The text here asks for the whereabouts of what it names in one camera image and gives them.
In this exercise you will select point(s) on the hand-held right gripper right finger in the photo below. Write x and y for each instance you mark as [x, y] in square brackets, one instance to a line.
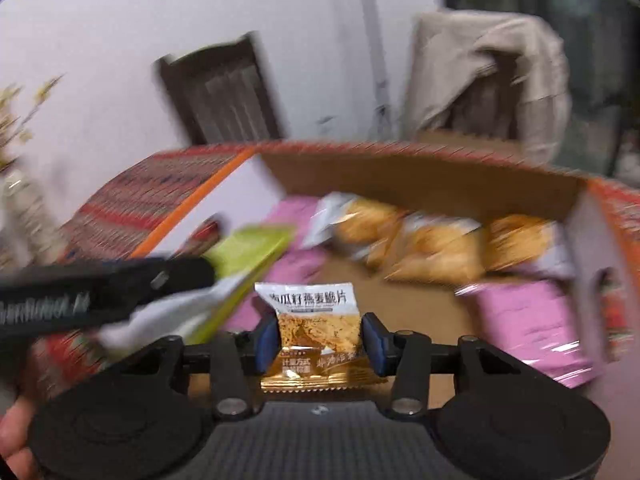
[377, 342]

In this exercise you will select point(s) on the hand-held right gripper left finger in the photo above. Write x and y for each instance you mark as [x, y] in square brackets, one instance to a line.
[267, 342]

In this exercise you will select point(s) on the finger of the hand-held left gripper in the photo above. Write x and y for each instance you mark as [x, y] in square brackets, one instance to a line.
[175, 277]

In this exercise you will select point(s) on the white and gold oat crisp packet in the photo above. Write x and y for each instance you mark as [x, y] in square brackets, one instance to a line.
[315, 330]

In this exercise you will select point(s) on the green snack packet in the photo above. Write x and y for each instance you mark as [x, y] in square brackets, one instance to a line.
[245, 255]

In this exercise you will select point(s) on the pile of snack packets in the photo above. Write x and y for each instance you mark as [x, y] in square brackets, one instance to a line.
[435, 245]

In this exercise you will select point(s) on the orange cardboard box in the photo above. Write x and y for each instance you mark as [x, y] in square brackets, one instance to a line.
[425, 180]

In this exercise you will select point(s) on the person's left hand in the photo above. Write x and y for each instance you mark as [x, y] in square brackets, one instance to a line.
[15, 440]

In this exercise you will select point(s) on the small floral vase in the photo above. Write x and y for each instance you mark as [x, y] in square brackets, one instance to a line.
[30, 220]

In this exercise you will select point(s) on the dark wooden chair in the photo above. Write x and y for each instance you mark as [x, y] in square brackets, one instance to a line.
[225, 95]

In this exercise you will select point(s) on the jacket-covered wooden chair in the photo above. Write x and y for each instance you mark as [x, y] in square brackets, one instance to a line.
[487, 105]

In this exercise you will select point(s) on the beige jacket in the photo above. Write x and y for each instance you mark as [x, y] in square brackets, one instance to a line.
[460, 70]

